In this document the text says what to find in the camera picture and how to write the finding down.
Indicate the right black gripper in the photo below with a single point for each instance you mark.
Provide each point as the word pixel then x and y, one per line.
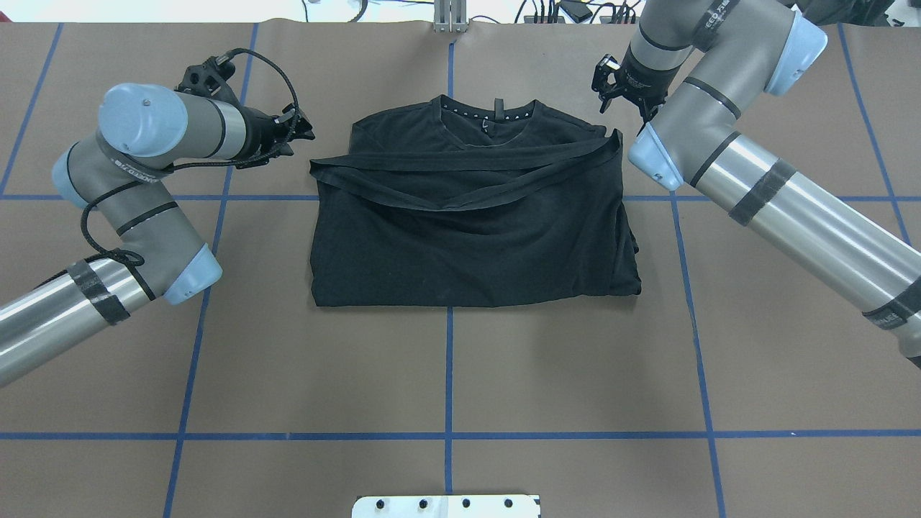
pixel 636 83

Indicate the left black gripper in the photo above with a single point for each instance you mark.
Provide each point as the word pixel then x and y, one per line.
pixel 262 132

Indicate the black graphic t-shirt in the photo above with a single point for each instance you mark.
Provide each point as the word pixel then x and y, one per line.
pixel 440 204

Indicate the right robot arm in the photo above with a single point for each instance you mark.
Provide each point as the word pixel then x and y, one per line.
pixel 694 69

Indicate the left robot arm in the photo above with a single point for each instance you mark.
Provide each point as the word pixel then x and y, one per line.
pixel 145 248

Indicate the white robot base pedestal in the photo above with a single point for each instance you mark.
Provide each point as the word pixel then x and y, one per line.
pixel 464 505

